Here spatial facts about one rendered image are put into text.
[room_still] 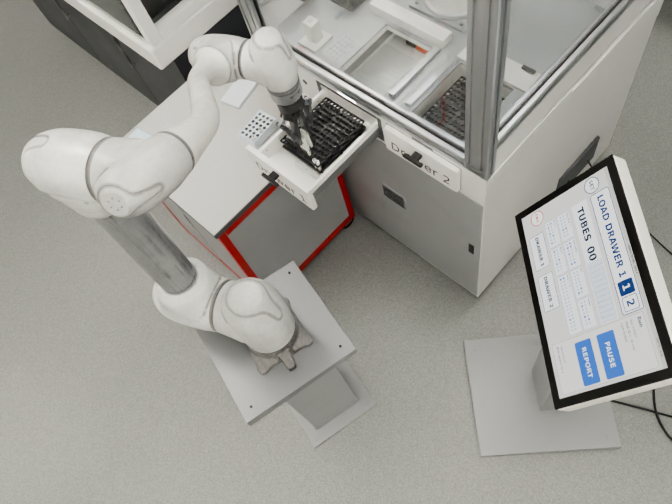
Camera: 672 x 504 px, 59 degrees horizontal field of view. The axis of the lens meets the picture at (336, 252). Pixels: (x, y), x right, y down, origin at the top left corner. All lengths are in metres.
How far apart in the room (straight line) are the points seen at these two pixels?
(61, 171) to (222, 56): 0.55
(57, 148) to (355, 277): 1.71
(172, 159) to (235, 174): 0.99
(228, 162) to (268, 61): 0.73
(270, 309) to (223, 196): 0.65
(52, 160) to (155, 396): 1.71
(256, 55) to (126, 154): 0.51
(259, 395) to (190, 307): 0.33
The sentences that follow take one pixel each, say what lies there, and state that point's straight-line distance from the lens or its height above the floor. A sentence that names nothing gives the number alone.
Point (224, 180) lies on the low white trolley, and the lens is 2.14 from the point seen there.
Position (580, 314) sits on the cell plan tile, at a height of 1.06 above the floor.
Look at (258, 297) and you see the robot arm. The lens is 1.54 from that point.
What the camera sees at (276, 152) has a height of 0.84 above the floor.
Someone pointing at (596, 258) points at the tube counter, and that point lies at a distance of 1.47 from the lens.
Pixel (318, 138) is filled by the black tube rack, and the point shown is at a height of 0.87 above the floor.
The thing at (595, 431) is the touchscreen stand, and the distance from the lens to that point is 2.46.
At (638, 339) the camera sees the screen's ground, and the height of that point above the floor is 1.15.
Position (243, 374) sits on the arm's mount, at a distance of 1.78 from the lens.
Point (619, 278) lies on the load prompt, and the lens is 1.42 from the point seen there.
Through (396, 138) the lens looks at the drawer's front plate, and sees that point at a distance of 1.89.
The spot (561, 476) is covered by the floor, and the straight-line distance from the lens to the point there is 2.45.
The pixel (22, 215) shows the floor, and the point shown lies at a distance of 3.61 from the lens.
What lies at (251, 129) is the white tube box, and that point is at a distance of 2.19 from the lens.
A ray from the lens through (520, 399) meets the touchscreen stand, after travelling 2.44.
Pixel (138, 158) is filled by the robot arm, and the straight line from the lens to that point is 1.14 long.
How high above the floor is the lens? 2.41
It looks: 61 degrees down
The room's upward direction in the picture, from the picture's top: 22 degrees counter-clockwise
